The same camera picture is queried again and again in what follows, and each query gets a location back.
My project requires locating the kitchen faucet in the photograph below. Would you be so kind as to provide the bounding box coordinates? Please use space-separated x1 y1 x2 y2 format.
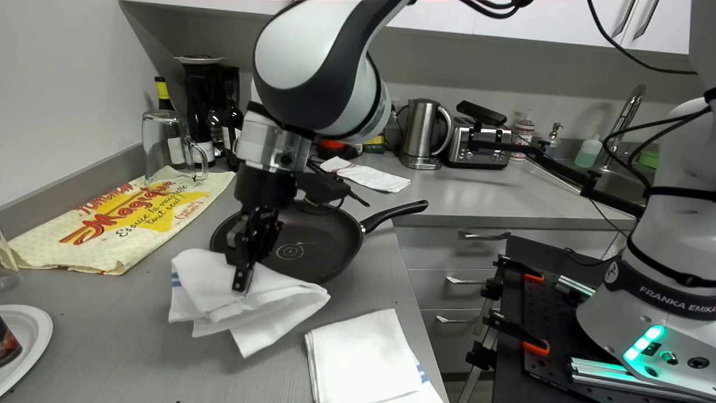
609 84 646 133

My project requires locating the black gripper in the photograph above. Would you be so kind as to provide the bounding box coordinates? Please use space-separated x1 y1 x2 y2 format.
226 166 298 294

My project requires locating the green dish soap bottle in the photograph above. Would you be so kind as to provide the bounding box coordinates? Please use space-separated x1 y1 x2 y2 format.
576 136 603 170

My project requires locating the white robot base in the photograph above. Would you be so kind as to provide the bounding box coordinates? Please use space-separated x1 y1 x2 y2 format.
576 97 716 403

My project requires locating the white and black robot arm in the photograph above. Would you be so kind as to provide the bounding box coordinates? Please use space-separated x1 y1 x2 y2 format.
226 0 412 290

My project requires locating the black cable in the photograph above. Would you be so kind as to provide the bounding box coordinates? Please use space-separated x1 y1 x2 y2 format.
584 0 702 79

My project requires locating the drawer cabinet with handles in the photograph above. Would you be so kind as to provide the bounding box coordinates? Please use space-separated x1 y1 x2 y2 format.
396 226 622 375

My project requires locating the glass mug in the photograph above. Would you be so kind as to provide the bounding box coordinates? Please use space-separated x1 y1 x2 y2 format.
141 111 208 184

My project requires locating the folded white cloth front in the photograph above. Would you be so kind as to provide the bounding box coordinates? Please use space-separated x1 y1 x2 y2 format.
305 309 444 403

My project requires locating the black coffee machine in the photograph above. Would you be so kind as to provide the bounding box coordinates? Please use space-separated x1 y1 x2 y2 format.
179 56 244 170

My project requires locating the white plate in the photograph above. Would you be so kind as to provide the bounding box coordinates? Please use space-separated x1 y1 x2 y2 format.
0 305 53 399

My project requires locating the black frying pan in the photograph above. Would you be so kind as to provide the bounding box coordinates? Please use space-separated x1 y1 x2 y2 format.
211 200 428 281

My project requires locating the yellow printed tea towel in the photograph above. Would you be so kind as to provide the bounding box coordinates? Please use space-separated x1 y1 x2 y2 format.
0 166 232 277

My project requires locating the white cloth with red stripe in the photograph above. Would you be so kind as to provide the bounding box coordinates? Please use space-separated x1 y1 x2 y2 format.
321 156 409 192

